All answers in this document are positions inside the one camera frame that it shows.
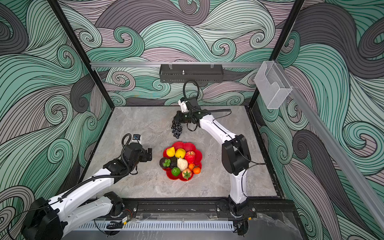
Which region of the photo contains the dark brown passion fruit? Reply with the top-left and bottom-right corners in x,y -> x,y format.
160,158 -> 172,170

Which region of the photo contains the dark purple grape bunch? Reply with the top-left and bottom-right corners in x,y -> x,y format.
171,120 -> 183,139

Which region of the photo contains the small wrinkled yellow fruit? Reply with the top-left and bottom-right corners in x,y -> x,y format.
166,147 -> 176,158

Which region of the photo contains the dark avocado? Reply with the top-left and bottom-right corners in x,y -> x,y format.
170,157 -> 178,169

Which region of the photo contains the red flower-shaped fruit bowl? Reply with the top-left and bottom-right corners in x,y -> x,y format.
159,142 -> 203,182

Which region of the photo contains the green lime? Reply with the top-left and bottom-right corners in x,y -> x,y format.
171,167 -> 181,177

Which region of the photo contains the large yellow lemon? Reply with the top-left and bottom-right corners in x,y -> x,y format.
175,148 -> 186,159

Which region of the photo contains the beige garlic bulb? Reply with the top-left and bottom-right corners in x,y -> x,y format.
177,159 -> 189,172

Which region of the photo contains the red apple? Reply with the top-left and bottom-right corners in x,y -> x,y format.
184,151 -> 196,164

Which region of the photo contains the small peach fruit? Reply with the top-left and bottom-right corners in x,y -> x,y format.
182,168 -> 193,181

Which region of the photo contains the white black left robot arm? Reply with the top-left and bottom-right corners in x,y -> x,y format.
21,145 -> 152,240

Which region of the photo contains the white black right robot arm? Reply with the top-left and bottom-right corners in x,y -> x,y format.
173,109 -> 252,218

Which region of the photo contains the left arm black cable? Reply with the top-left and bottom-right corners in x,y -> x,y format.
58,133 -> 133,200

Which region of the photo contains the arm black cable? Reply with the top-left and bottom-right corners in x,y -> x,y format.
182,79 -> 232,114
58,133 -> 133,200

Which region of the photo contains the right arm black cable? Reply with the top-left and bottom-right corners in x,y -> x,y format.
182,79 -> 232,114

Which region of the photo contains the black perforated wall tray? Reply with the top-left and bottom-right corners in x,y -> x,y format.
159,65 -> 224,84

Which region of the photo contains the white slotted cable duct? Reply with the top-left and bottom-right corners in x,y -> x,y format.
74,220 -> 235,232

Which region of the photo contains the clear plastic wall bin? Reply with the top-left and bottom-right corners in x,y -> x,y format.
254,61 -> 292,110

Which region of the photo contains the aluminium wall rail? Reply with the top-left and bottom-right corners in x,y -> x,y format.
90,61 -> 262,69

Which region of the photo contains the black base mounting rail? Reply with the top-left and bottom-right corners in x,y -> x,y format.
59,197 -> 289,220

